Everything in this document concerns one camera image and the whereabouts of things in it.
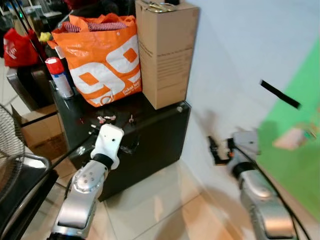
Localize gold metal key bunch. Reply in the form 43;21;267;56
142;0;176;13

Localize wire guard floor fan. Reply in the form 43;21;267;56
0;102;27;201

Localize glossy black cabinet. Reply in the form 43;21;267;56
50;82;192;202

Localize green wall sheet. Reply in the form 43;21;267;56
256;42;320;221

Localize red capped spray can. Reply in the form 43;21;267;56
45;56;75;99

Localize small yellow item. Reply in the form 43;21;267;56
39;32;52;44

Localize orange white shopping bag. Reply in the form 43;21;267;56
51;13;142;108

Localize black chair with chrome frame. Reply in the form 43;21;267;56
0;155;58;240

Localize tall brown cardboard box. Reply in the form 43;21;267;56
135;0;200;110

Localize pale key bunch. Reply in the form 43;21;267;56
96;115;117;124

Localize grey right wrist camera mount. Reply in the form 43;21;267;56
231;131;261;166

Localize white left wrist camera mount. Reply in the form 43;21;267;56
91;123;125;170

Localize keys with orange cord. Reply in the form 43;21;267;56
274;122;318;151

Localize black suitcase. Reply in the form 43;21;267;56
6;62;57;112

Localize red plastic bag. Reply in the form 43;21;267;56
3;28;46;68

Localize low brown cardboard box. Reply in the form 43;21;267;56
11;104;76;178

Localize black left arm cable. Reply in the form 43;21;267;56
42;137;98;176

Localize black tape strip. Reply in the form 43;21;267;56
260;80;302;109

